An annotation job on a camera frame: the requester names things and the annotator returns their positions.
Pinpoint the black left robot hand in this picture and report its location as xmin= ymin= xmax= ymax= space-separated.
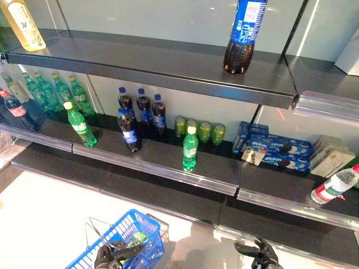
xmin=94 ymin=240 xmax=141 ymax=269

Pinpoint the small yellow tea bottle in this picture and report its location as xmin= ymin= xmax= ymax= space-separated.
xmin=3 ymin=75 xmax=29 ymax=104

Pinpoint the large Pepsi cola bottle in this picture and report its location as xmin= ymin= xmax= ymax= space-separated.
xmin=223 ymin=0 xmax=269 ymax=75

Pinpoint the open white cardboard box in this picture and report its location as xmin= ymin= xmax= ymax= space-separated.
xmin=335 ymin=36 xmax=359 ymax=76

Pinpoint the green Sprite bottle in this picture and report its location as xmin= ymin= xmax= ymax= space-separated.
xmin=182 ymin=126 xmax=199 ymax=172
xmin=63 ymin=101 xmax=98 ymax=147
xmin=50 ymin=72 xmax=78 ymax=112
xmin=22 ymin=72 xmax=50 ymax=112
xmin=34 ymin=72 xmax=64 ymax=112
xmin=69 ymin=75 xmax=96 ymax=117

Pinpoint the small blue Oreo box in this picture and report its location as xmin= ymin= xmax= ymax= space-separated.
xmin=248 ymin=123 xmax=269 ymax=138
xmin=232 ymin=120 xmax=250 ymax=154

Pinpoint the wide blue Oreo box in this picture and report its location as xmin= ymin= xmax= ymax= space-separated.
xmin=249 ymin=134 xmax=312 ymax=158
xmin=260 ymin=152 xmax=311 ymax=176

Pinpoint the Coca-Cola bottle red label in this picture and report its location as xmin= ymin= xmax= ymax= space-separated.
xmin=0 ymin=90 xmax=40 ymax=132

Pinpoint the beige carton box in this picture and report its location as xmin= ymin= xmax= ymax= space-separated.
xmin=310 ymin=150 xmax=356 ymax=179

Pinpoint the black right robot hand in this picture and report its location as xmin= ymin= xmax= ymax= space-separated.
xmin=234 ymin=238 xmax=281 ymax=269

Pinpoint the large yellow tea bottle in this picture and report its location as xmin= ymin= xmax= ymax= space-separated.
xmin=0 ymin=0 xmax=47 ymax=52

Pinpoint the clear water bottle red cap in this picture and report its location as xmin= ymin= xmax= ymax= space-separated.
xmin=310 ymin=164 xmax=359 ymax=204

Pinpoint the small beige card box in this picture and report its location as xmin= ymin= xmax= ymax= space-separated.
xmin=241 ymin=148 xmax=264 ymax=166

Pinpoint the blue plastic shopping basket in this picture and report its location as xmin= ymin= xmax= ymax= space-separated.
xmin=65 ymin=208 xmax=169 ymax=269

